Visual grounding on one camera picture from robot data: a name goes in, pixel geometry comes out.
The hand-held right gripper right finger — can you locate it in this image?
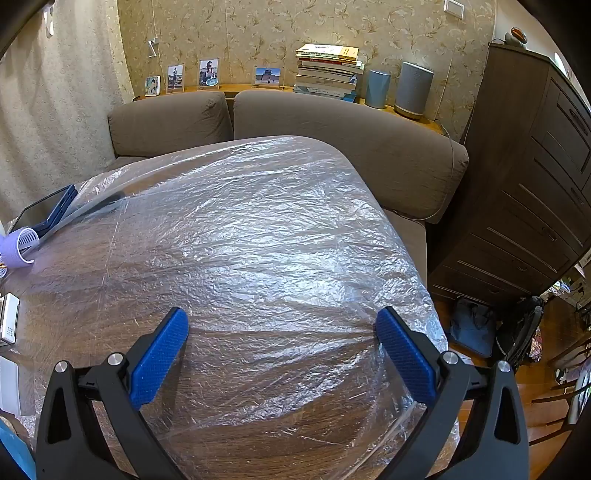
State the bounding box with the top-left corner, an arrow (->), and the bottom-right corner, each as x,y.
375,306 -> 529,480

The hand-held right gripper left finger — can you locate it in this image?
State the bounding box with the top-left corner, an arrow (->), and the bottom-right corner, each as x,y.
36,307 -> 190,480

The blue bag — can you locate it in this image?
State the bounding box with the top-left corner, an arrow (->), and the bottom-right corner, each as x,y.
450,298 -> 495,357

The black backpack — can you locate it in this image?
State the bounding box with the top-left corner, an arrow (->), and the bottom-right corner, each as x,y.
496,295 -> 546,367

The wooden chair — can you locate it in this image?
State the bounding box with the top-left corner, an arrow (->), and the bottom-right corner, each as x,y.
526,332 -> 591,445

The small white rectangular box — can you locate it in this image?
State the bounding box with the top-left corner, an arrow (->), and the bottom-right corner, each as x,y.
0,357 -> 21,414

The large white rectangular box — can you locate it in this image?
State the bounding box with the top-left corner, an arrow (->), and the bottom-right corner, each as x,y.
0,293 -> 21,344

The clear plastic table cover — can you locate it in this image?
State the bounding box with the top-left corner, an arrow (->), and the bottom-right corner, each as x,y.
0,135 -> 462,480

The light blue packet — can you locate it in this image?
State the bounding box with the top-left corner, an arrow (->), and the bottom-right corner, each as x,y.
0,418 -> 37,480

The blue comb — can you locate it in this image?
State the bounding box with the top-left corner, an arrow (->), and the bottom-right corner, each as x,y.
34,185 -> 125,241

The purple hair roller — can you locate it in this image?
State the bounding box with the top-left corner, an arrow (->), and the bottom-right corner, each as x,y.
0,227 -> 38,269

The brown fabric sofa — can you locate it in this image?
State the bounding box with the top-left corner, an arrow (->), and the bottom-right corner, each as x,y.
107,89 -> 471,289

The dark wooden cabinet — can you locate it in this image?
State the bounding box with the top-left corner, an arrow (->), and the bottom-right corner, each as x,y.
427,41 -> 591,308

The beige curtain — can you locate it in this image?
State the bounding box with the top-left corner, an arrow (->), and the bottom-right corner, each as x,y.
0,0 -> 134,224

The grey fabric speaker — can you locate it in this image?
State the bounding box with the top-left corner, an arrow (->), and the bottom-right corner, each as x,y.
394,61 -> 434,121

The blue cylinder speaker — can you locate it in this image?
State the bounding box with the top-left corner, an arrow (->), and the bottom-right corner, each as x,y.
366,69 -> 392,110

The stack of books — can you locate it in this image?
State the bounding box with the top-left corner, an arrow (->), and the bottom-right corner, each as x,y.
293,44 -> 365,102

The building picture photo frame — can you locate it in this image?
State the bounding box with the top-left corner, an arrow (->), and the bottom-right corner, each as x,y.
254,65 -> 282,90

